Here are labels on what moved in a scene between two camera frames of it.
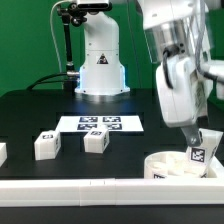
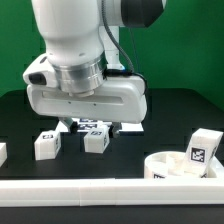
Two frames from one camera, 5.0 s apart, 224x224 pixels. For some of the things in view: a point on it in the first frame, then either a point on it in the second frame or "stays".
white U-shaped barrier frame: x=113 y=191 stays
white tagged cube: x=96 y=140 stays
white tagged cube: x=47 y=145 stays
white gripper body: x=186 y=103 to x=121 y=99
